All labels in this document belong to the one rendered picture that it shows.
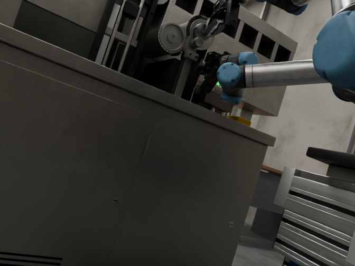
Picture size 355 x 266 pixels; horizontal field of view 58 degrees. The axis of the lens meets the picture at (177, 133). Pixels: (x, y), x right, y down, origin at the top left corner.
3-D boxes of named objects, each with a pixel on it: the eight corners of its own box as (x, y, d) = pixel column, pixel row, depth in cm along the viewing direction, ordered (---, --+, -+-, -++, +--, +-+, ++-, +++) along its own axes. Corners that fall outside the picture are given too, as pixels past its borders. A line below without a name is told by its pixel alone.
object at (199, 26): (203, 19, 138) (213, 32, 141) (201, 20, 140) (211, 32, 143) (193, 31, 136) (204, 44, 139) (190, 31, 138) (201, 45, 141)
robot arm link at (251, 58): (240, 69, 112) (247, 46, 112) (221, 71, 121) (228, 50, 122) (256, 77, 116) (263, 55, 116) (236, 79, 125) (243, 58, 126)
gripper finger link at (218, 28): (212, 32, 144) (224, 17, 138) (214, 41, 140) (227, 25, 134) (206, 30, 142) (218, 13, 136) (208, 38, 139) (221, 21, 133)
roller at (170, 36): (156, 44, 131) (165, 17, 132) (133, 51, 154) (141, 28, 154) (180, 56, 137) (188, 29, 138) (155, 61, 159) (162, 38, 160)
